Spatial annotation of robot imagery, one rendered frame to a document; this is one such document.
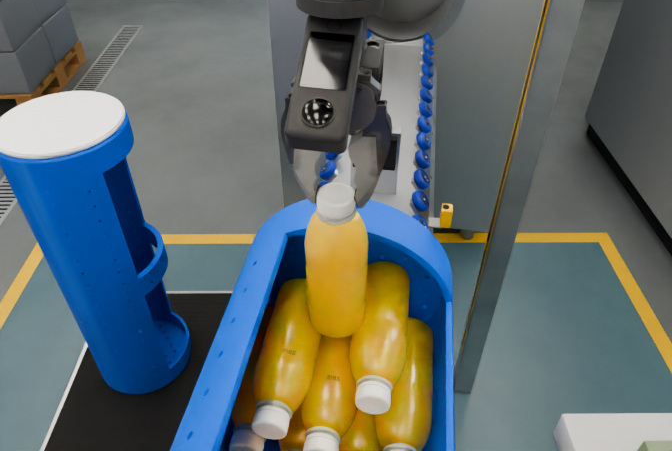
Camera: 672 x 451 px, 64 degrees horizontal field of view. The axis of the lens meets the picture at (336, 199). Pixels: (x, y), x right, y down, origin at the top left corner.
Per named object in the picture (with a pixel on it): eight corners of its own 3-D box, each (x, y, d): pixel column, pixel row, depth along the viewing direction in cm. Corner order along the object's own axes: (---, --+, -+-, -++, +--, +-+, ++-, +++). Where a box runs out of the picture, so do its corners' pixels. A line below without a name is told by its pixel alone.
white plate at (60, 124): (3, 171, 104) (6, 176, 105) (142, 126, 117) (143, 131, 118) (-22, 113, 122) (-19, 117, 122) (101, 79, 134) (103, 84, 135)
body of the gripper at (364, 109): (384, 96, 54) (392, -30, 46) (376, 143, 47) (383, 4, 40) (309, 91, 55) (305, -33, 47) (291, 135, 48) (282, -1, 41)
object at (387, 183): (396, 188, 118) (401, 127, 108) (395, 199, 115) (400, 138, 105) (351, 183, 119) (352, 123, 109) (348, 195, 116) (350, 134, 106)
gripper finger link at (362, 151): (391, 178, 58) (381, 101, 52) (387, 213, 53) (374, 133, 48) (363, 179, 58) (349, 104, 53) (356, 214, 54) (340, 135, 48)
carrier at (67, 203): (119, 413, 160) (206, 363, 173) (4, 178, 105) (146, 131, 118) (89, 347, 178) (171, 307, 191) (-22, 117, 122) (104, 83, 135)
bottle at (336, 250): (333, 354, 62) (331, 236, 50) (296, 316, 66) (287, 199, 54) (377, 321, 65) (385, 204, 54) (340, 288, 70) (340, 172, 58)
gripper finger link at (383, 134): (397, 163, 51) (386, 78, 46) (396, 172, 50) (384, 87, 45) (348, 166, 52) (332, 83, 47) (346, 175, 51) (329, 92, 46)
